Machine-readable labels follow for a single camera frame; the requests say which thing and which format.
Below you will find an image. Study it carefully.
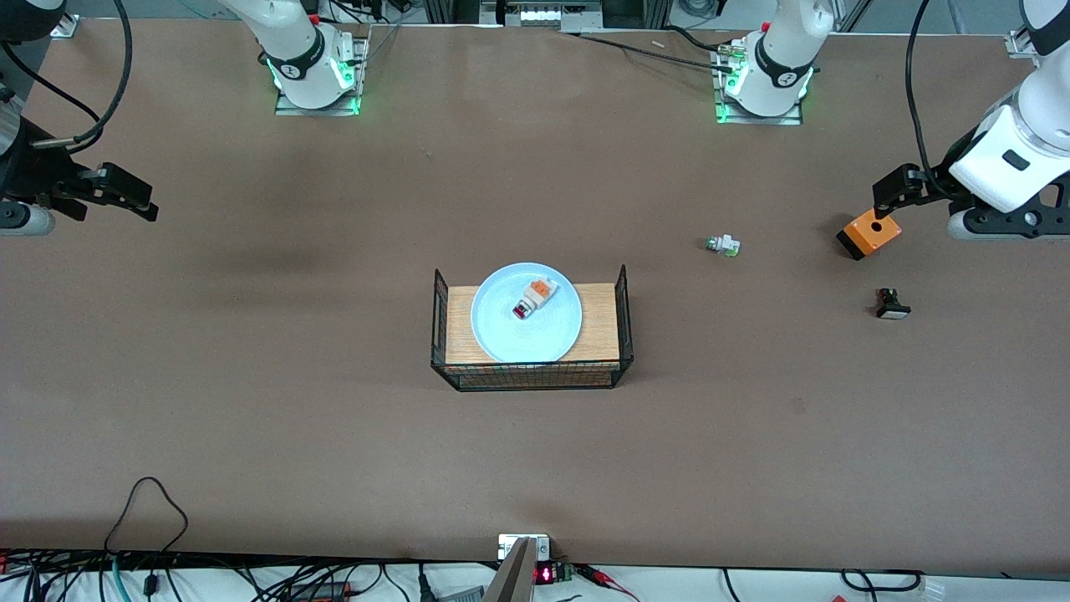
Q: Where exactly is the light blue round plate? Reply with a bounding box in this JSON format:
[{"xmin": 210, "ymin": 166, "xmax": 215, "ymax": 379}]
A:
[{"xmin": 471, "ymin": 263, "xmax": 583, "ymax": 364}]

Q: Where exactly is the thin black table cable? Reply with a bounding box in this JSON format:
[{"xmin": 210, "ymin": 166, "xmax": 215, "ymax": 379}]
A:
[{"xmin": 577, "ymin": 32, "xmax": 736, "ymax": 70}]

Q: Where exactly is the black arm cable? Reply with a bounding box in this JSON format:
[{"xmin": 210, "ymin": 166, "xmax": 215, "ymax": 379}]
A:
[
  {"xmin": 0, "ymin": 0, "xmax": 135, "ymax": 151},
  {"xmin": 905, "ymin": 0, "xmax": 962, "ymax": 202}
]

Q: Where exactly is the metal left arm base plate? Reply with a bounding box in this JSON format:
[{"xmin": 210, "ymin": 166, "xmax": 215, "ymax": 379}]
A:
[{"xmin": 715, "ymin": 48, "xmax": 804, "ymax": 126}]

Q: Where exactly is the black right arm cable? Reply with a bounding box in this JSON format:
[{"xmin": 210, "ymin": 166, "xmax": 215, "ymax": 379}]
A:
[{"xmin": 0, "ymin": 0, "xmax": 135, "ymax": 151}]

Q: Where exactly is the red black probe lead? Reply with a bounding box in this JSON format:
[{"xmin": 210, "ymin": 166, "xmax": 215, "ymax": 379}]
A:
[{"xmin": 577, "ymin": 564, "xmax": 641, "ymax": 602}]

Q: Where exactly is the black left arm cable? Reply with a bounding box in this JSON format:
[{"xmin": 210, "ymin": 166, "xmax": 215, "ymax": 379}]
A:
[{"xmin": 905, "ymin": 0, "xmax": 962, "ymax": 202}]

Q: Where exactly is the orange button enclosure box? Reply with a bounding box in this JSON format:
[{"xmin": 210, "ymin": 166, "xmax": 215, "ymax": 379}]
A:
[{"xmin": 837, "ymin": 209, "xmax": 903, "ymax": 262}]

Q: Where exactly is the white mounting block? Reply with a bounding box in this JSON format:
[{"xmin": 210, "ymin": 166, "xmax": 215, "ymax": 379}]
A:
[{"xmin": 498, "ymin": 534, "xmax": 552, "ymax": 562}]

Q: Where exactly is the black coiled cable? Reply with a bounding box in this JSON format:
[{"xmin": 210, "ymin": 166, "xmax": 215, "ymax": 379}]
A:
[{"xmin": 840, "ymin": 569, "xmax": 925, "ymax": 593}]

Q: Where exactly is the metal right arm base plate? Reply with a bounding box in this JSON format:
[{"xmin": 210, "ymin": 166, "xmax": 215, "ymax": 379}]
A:
[{"xmin": 274, "ymin": 33, "xmax": 370, "ymax": 117}]

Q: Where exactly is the black wire rack wooden top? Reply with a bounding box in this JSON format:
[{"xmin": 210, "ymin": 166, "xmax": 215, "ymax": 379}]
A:
[{"xmin": 431, "ymin": 264, "xmax": 634, "ymax": 392}]

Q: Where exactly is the red push button switch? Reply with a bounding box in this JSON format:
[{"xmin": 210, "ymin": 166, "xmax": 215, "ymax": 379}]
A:
[{"xmin": 512, "ymin": 278, "xmax": 559, "ymax": 322}]

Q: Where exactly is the black looped cable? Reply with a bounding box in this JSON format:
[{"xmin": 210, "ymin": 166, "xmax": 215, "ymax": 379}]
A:
[{"xmin": 104, "ymin": 476, "xmax": 190, "ymax": 557}]

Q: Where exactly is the aluminium frame structure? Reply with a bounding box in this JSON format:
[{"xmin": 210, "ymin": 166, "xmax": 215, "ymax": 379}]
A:
[{"xmin": 422, "ymin": 0, "xmax": 671, "ymax": 31}]

